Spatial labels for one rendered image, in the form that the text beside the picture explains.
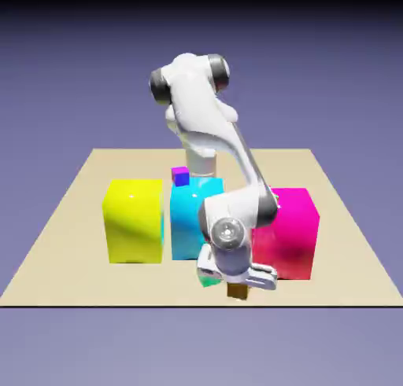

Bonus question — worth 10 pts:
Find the large yellow box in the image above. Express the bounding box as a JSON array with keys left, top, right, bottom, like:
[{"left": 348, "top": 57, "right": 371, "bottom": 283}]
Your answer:
[{"left": 102, "top": 178, "right": 165, "bottom": 265}]

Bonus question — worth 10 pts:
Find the small orange cube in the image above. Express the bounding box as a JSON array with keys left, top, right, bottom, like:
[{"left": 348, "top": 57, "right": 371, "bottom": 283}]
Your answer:
[{"left": 227, "top": 282, "right": 250, "bottom": 301}]

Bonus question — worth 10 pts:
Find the large cyan box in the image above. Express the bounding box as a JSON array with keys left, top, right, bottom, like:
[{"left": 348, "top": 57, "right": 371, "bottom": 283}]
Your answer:
[{"left": 169, "top": 176, "right": 225, "bottom": 262}]

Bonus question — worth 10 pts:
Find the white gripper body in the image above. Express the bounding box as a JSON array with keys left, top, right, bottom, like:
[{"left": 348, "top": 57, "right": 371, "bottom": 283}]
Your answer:
[{"left": 197, "top": 243, "right": 279, "bottom": 292}]

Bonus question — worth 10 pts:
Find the small green cube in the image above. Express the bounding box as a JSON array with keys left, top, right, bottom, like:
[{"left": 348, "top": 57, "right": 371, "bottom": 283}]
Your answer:
[{"left": 198, "top": 274, "right": 224, "bottom": 289}]

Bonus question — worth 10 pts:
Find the large magenta box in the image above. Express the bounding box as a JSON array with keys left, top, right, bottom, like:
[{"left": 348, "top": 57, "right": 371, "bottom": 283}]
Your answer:
[{"left": 251, "top": 186, "right": 321, "bottom": 281}]

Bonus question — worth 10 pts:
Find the small purple cube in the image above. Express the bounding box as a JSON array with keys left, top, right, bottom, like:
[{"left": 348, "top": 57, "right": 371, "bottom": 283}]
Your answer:
[{"left": 171, "top": 166, "right": 190, "bottom": 188}]

